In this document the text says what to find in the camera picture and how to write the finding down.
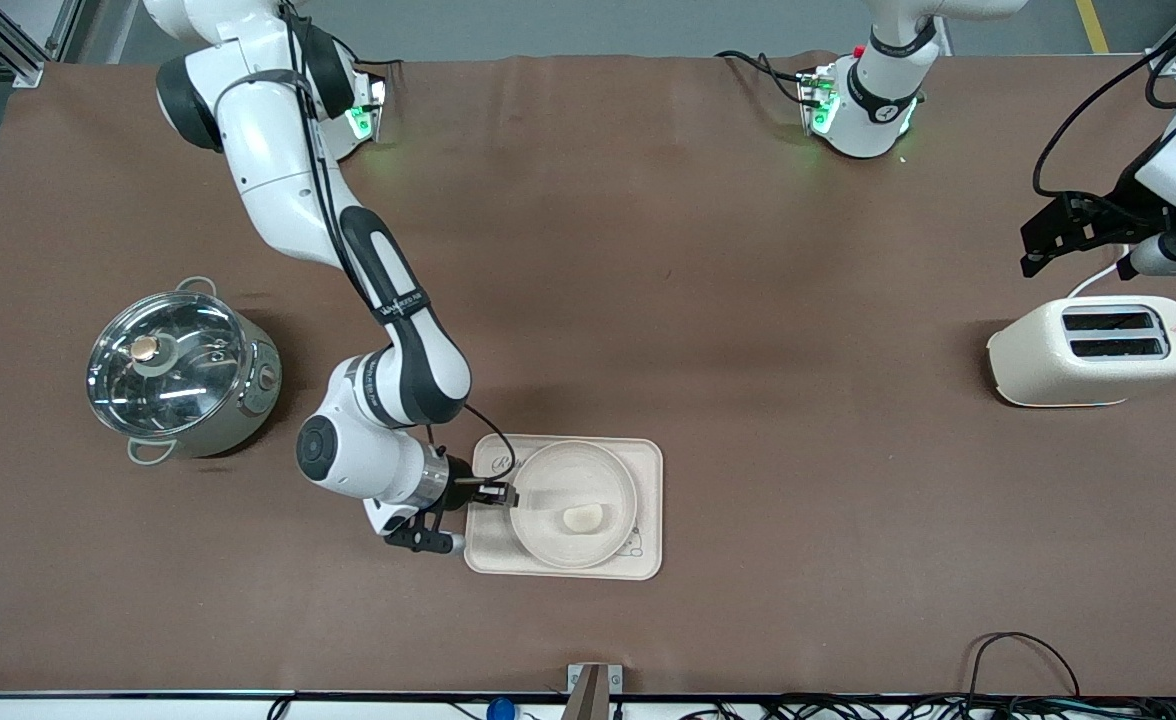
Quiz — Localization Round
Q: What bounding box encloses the round cream plate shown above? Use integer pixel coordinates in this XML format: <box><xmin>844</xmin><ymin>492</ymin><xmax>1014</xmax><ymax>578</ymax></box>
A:
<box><xmin>507</xmin><ymin>440</ymin><xmax>640</xmax><ymax>572</ymax></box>

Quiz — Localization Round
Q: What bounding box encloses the cream tray with bear print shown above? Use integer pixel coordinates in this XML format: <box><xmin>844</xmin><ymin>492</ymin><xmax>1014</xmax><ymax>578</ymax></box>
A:
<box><xmin>462</xmin><ymin>433</ymin><xmax>665</xmax><ymax>582</ymax></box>

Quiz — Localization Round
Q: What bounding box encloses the white two-slot toaster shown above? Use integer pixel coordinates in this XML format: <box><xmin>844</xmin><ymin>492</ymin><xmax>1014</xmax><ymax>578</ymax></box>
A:
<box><xmin>986</xmin><ymin>295</ymin><xmax>1176</xmax><ymax>409</ymax></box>

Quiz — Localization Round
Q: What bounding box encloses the steel electric cooking pot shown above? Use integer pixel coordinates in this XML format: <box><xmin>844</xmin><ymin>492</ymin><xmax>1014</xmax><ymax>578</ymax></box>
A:
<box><xmin>85</xmin><ymin>276</ymin><xmax>283</xmax><ymax>467</ymax></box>

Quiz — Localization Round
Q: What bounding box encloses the glass pot lid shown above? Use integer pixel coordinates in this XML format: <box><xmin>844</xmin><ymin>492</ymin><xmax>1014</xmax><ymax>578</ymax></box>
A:
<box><xmin>87</xmin><ymin>291</ymin><xmax>250</xmax><ymax>440</ymax></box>

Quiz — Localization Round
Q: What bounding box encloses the white toaster power cable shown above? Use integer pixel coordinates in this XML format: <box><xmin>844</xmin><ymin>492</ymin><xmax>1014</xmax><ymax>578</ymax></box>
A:
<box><xmin>1065</xmin><ymin>257</ymin><xmax>1131</xmax><ymax>299</ymax></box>

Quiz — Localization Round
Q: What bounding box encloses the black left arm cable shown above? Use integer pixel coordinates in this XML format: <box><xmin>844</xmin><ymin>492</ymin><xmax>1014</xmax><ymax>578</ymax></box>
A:
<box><xmin>1032</xmin><ymin>8</ymin><xmax>1176</xmax><ymax>197</ymax></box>

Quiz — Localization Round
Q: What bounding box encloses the metal table edge bracket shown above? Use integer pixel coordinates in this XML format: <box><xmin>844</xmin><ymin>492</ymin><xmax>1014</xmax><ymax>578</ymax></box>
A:
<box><xmin>567</xmin><ymin>662</ymin><xmax>623</xmax><ymax>720</ymax></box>

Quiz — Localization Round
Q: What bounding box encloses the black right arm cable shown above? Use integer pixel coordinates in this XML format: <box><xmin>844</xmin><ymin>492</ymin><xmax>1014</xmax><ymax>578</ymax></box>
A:
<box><xmin>278</xmin><ymin>5</ymin><xmax>519</xmax><ymax>483</ymax></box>

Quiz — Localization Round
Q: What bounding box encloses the black arm base cable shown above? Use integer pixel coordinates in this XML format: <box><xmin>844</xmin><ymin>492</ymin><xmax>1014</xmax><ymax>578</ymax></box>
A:
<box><xmin>715</xmin><ymin>49</ymin><xmax>811</xmax><ymax>107</ymax></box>

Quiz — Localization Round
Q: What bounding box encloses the black looped cable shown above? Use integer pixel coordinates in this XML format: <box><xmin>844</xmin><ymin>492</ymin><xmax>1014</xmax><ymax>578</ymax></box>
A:
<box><xmin>962</xmin><ymin>631</ymin><xmax>1084</xmax><ymax>701</ymax></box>

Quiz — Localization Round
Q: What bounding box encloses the aluminium frame profile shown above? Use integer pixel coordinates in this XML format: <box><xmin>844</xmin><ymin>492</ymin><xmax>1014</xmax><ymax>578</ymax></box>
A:
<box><xmin>0</xmin><ymin>0</ymin><xmax>101</xmax><ymax>89</ymax></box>

